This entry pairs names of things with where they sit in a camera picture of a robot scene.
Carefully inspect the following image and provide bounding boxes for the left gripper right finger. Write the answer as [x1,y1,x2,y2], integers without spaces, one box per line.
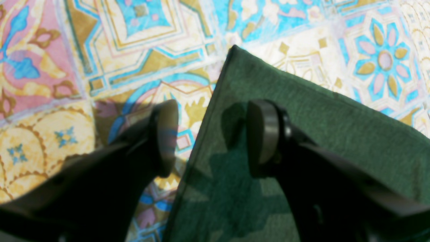
[247,99,429,242]

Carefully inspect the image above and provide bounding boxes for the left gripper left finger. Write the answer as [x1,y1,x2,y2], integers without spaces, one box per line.
[1,99,179,242]

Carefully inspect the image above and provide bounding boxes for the dark green long-sleeve shirt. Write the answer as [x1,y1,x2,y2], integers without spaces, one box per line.
[163,45,429,242]

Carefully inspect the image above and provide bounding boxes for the colourful patterned tablecloth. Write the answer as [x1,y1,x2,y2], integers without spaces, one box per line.
[1,0,429,242]

